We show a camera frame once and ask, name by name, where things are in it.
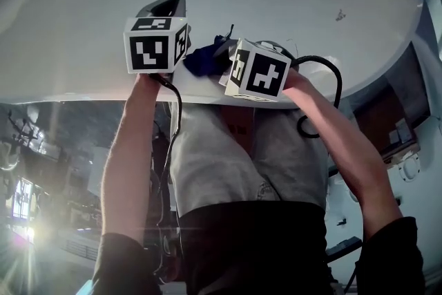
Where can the person's left forearm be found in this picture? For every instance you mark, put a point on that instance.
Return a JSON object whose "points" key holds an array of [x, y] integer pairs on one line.
{"points": [[129, 155]]}

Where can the white bathtub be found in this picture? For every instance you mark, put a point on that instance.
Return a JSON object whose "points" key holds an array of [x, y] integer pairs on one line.
{"points": [[103, 10]]}

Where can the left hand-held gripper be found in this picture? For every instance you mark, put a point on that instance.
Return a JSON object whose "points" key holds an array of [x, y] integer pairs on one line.
{"points": [[148, 53]]}

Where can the brown wooden panel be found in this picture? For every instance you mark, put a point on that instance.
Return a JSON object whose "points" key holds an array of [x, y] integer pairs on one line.
{"points": [[386, 114]]}

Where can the person's right forearm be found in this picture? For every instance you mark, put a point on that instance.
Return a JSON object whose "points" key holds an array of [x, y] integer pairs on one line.
{"points": [[348, 152]]}

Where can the person's grey shorts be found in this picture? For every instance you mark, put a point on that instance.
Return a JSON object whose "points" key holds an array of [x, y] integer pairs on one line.
{"points": [[214, 162]]}

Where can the person's black shirt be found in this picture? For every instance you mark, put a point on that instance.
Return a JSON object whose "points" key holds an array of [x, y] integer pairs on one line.
{"points": [[252, 252]]}

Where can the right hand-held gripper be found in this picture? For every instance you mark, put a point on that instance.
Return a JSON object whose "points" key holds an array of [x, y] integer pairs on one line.
{"points": [[264, 76]]}

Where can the dark blue wiping cloth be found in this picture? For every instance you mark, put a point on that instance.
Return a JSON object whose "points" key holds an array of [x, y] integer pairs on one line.
{"points": [[202, 62]]}

